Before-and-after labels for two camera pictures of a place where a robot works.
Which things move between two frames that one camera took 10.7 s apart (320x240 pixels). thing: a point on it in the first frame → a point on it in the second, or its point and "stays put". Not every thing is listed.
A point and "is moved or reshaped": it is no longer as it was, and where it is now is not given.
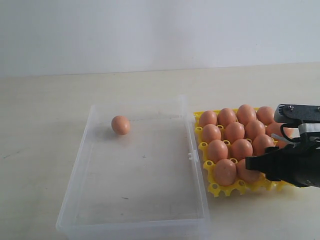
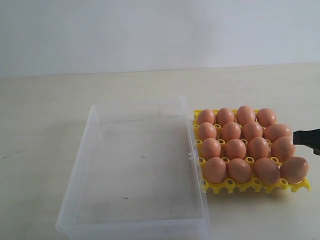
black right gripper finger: x=260 y=163 → x=310 y=138
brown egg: x=259 y=143 is moved or reshaped
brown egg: x=217 y=149 is moved or reshaped
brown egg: x=240 y=149 is moved or reshaped
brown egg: x=234 y=131 is moved or reshaped
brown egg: x=120 y=125 is moved or reshaped
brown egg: x=211 y=132 is moved or reshaped
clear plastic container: x=137 y=175 stays put
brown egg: x=226 y=116 stays put
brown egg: x=225 y=172 → x=215 y=170
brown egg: x=247 y=175 → x=239 y=170
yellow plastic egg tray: x=225 y=138 stays put
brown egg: x=245 y=114 stays put
